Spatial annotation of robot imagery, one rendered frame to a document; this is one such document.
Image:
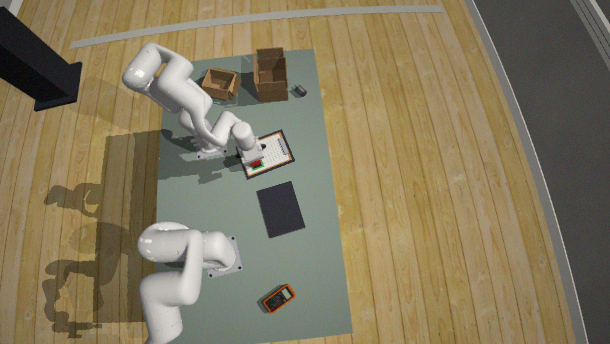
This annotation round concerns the orange digital multimeter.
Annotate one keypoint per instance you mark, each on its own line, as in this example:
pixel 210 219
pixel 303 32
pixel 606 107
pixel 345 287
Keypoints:
pixel 279 298

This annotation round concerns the brown cardboard box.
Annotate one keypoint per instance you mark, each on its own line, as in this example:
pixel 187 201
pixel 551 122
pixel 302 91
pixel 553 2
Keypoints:
pixel 270 76
pixel 216 80

